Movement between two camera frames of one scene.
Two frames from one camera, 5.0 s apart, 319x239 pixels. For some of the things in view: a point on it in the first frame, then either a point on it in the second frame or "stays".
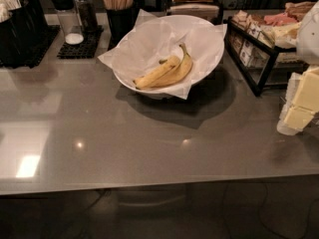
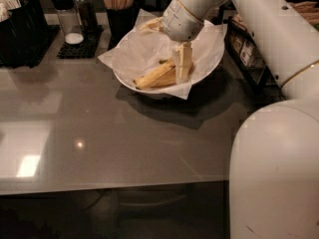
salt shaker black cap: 64,2 stays
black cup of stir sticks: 122,14 stays
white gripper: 309,40 → 178,21
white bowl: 144,45 stays
